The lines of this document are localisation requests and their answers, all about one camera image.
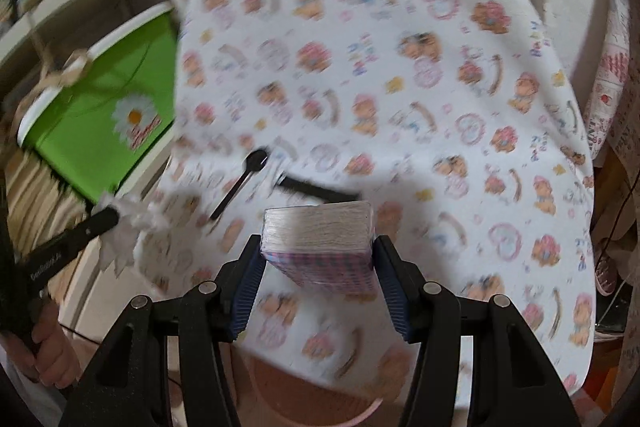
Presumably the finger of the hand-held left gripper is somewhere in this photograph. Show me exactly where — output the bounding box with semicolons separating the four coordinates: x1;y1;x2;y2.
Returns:
65;208;121;254

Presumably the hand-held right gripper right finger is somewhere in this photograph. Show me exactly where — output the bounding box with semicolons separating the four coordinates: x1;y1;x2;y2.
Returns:
372;234;581;427

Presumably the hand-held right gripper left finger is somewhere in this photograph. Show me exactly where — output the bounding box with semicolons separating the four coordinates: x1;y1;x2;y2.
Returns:
59;237;266;427

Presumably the clear plastic wrapper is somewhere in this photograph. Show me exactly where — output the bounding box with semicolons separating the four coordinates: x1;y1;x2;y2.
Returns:
95;194;168;275

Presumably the purple checkered tissue pack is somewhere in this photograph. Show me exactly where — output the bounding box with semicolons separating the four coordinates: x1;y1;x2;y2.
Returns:
260;201;378;295

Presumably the pink plastic basket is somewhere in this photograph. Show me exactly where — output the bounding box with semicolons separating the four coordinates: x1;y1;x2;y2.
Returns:
220;347;383;427

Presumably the person's left hand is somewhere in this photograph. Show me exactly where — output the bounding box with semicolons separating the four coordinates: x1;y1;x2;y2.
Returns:
30;302;83;388

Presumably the stack of old papers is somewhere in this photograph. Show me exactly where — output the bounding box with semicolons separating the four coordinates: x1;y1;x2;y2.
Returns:
0;152;91;258

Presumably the green storage box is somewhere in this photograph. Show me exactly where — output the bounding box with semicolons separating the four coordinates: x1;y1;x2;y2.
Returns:
17;3;180;204

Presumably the black plastic spoon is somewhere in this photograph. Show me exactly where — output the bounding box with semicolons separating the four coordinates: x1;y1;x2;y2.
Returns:
209;149;269;222

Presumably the black plastic knife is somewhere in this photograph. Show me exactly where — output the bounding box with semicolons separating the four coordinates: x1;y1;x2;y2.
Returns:
276;176;362;204

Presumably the brown paper bag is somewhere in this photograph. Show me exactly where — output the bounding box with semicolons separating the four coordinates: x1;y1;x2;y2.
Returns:
12;49;96;108

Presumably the bear printed tablecloth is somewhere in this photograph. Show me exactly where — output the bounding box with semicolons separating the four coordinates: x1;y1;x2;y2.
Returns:
135;0;598;395

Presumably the pink round object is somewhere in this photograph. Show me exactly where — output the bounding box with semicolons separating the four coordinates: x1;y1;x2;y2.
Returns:
594;257;619;295

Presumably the pink printed hanging cloth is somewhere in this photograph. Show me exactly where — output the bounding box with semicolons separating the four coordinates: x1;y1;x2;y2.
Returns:
582;0;640;168

